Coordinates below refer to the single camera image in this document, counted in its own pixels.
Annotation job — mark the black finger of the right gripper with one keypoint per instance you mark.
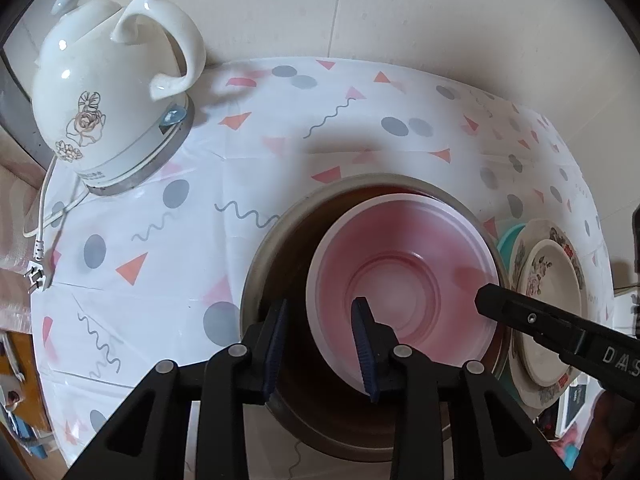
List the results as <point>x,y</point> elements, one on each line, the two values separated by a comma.
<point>526,315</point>

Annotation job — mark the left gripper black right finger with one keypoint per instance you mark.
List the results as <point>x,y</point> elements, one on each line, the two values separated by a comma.
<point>491,436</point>

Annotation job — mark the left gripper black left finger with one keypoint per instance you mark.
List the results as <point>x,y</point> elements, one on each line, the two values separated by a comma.
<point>146,436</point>

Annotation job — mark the teal round plate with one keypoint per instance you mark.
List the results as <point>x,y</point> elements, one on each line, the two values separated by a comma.
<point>505,248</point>

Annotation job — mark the white dragon pattern plate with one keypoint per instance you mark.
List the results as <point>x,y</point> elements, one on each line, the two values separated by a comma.
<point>551,292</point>

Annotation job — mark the stainless steel bowl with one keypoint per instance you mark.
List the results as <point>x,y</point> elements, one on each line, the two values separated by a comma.
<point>310,400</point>

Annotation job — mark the red pink plastic bowl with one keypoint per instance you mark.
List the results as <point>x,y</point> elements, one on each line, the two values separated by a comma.
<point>419,263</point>

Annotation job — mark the person right hand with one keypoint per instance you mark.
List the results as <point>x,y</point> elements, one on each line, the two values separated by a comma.
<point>610,449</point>

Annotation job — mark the black white book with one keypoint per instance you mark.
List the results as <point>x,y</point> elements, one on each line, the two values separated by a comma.
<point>574,405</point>

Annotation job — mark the pink teal cloth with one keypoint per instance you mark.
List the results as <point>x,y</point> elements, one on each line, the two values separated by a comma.
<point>567,447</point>

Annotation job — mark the white patterned tablecloth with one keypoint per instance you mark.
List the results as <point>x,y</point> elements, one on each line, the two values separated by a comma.
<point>157,272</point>

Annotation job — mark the white ceramic electric kettle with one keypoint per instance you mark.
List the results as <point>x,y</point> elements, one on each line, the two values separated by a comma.
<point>110,92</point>

